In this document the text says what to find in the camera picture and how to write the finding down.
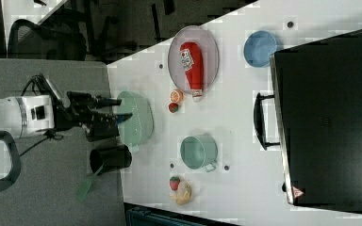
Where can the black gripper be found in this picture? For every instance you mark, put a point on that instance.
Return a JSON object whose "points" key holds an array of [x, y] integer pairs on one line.
{"points": [[83, 112]]}

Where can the red plush ketchup bottle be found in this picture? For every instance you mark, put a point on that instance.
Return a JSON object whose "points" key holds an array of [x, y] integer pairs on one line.
{"points": [[192, 62]]}

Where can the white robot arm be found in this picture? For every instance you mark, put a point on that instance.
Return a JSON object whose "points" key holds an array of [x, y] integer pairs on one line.
{"points": [[45, 115]]}

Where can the grey round plate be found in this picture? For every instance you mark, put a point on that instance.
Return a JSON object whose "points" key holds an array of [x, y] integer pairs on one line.
{"points": [[209, 52]]}

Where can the green plastic colander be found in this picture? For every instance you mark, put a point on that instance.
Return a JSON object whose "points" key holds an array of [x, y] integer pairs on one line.
{"points": [[140, 126]]}

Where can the black utensil holder cup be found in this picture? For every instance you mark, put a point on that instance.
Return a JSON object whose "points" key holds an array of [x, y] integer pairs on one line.
{"points": [[110, 159]]}

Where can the small red tomato toy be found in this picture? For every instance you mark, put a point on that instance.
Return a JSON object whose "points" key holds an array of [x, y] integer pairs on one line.
{"points": [[173, 107]]}

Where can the orange slice toy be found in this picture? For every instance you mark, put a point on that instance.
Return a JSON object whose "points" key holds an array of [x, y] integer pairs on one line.
{"points": [[176, 96]]}

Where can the green plastic spatula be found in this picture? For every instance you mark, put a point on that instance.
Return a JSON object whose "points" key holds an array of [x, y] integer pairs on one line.
{"points": [[85, 186]]}

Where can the black office chair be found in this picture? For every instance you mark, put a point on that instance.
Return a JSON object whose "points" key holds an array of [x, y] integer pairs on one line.
{"points": [[64, 36]]}

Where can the plush strawberry toy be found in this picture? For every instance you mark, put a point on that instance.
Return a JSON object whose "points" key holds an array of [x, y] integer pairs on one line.
{"points": [[174, 183]]}

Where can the green metal mug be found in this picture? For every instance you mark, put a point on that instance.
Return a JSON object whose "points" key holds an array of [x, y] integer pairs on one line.
{"points": [[199, 152]]}

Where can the peeled banana toy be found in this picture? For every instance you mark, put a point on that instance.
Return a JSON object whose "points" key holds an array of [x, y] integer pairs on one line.
{"points": [[182, 194]]}

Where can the blue plastic cup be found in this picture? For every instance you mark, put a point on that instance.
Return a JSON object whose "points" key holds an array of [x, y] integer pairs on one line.
{"points": [[258, 48]]}

